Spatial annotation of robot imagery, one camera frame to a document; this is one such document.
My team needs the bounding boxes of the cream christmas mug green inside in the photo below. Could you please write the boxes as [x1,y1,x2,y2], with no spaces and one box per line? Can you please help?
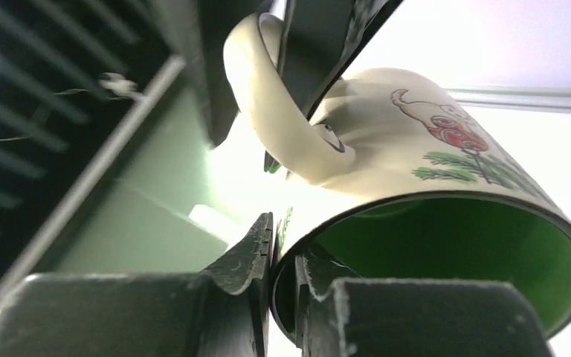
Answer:
[223,13,571,339]

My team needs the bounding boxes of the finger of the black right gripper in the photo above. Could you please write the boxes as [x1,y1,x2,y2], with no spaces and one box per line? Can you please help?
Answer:
[264,0,404,174]
[152,0,266,147]

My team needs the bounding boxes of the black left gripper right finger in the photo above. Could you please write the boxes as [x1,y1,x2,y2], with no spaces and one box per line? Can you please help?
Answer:
[294,246,552,357]

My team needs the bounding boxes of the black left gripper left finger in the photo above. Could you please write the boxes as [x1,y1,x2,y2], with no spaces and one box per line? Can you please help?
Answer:
[0,213,273,356]

